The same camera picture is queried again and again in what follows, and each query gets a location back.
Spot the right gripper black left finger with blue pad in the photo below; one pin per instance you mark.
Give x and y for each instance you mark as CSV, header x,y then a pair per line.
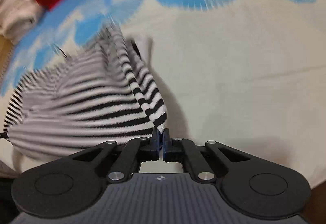
x,y
133,154

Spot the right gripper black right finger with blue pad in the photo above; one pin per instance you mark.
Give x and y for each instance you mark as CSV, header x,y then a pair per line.
x,y
185,151

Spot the black white striped hooded top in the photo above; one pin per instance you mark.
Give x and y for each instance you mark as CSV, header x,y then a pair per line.
x,y
105,93

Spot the blue cream patterned bedsheet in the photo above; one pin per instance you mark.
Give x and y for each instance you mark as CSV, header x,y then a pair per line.
x,y
247,73

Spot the cream folded fleece blanket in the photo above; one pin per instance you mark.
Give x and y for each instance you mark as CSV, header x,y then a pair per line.
x,y
18,17

